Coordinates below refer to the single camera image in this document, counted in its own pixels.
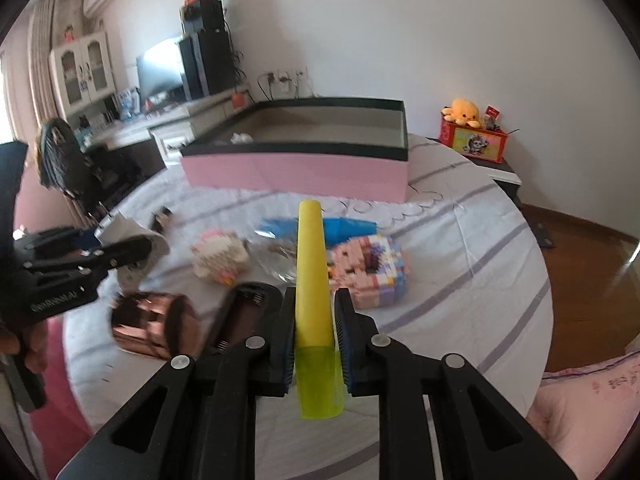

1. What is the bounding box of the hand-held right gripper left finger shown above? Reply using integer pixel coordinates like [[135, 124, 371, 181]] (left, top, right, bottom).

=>
[[67, 287, 298, 480]]

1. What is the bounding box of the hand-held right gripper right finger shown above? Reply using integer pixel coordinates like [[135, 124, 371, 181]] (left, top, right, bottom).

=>
[[334, 287, 576, 480]]

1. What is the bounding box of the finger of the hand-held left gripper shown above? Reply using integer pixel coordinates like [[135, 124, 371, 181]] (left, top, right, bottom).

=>
[[12, 227, 103, 261], [22, 235, 153, 286]]

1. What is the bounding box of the white plastic gadget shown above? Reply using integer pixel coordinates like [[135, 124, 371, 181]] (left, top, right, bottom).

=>
[[95, 211, 171, 291]]

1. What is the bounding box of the black battery holder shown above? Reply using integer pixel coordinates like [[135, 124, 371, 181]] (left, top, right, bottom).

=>
[[202, 282, 283, 358]]

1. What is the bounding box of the yellow plastic tube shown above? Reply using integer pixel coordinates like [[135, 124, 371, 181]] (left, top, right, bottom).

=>
[[294, 200, 346, 420]]

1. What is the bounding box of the rose gold cylinder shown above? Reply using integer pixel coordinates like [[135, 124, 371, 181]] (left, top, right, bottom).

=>
[[110, 291, 201, 361]]

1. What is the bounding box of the pink box with dark rim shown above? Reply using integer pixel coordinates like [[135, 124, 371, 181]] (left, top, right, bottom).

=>
[[180, 97, 411, 203]]

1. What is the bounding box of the person's left hand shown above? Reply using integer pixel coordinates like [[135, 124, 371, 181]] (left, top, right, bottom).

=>
[[0, 322, 49, 376]]

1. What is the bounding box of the black office chair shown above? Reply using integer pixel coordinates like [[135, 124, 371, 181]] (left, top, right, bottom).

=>
[[37, 117, 166, 216]]

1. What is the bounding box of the pink pixel brick figure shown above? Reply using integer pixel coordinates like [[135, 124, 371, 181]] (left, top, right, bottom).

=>
[[327, 232, 412, 311]]

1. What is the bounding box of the clear plastic bottle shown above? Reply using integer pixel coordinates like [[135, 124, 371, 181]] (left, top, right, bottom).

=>
[[252, 230, 301, 283]]

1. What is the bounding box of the white and pink brick figure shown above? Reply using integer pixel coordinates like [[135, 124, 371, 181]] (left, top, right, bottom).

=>
[[191, 228, 251, 286]]

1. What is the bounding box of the blue plastic case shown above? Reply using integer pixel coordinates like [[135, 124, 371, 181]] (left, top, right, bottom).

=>
[[260, 216, 377, 248]]

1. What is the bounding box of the white desk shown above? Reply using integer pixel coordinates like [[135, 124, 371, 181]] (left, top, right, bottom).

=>
[[75, 85, 251, 171]]

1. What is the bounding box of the striped white quilt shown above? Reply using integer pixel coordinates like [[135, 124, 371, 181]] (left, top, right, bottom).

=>
[[62, 132, 553, 480]]

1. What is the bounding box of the blue and white package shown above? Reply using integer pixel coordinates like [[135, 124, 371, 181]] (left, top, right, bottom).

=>
[[119, 87, 141, 121]]

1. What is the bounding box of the white glass-door cabinet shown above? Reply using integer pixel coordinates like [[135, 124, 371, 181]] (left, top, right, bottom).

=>
[[49, 30, 117, 121]]

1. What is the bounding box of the beige curtain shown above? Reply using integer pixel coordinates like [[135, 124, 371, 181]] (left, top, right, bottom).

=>
[[0, 0, 71, 146]]

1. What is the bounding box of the black computer monitor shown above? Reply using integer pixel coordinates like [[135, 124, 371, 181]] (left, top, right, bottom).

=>
[[136, 37, 185, 103]]

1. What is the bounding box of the black tower case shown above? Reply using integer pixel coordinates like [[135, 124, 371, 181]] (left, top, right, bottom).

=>
[[179, 30, 236, 101]]

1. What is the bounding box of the dark side table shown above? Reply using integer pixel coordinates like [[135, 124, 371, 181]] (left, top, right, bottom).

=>
[[465, 152, 523, 206]]

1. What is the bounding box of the red printed box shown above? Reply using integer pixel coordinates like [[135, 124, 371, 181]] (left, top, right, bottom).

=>
[[439, 112, 511, 163]]

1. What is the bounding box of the black box on tower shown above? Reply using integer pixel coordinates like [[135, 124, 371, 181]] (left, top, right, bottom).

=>
[[181, 0, 226, 36]]

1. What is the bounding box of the pink printed blanket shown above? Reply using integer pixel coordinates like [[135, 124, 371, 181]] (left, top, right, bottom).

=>
[[527, 350, 640, 461]]

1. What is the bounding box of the yellow plush toy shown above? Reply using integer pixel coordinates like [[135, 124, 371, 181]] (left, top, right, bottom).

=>
[[442, 99, 483, 128]]

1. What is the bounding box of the white wall outlet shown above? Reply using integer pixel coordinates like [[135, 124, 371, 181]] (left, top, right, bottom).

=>
[[260, 66, 308, 86]]

